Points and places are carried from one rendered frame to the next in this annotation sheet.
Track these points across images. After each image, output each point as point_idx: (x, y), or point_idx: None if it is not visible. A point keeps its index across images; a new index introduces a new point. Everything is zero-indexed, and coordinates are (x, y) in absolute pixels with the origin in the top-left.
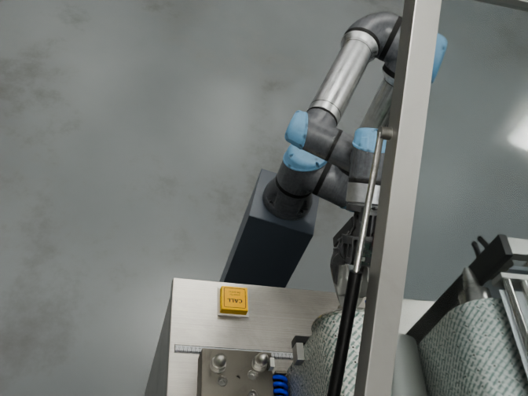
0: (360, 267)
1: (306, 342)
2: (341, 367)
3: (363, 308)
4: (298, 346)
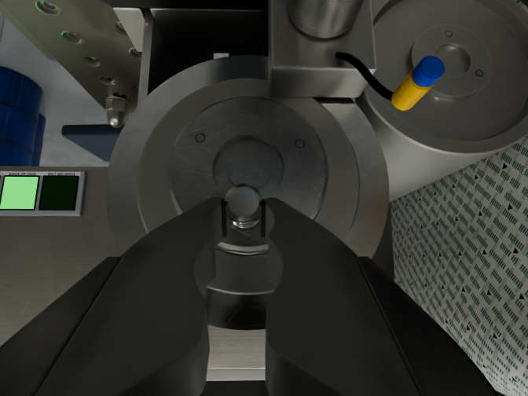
0: (321, 395)
1: (142, 53)
2: None
3: (258, 328)
4: (127, 19)
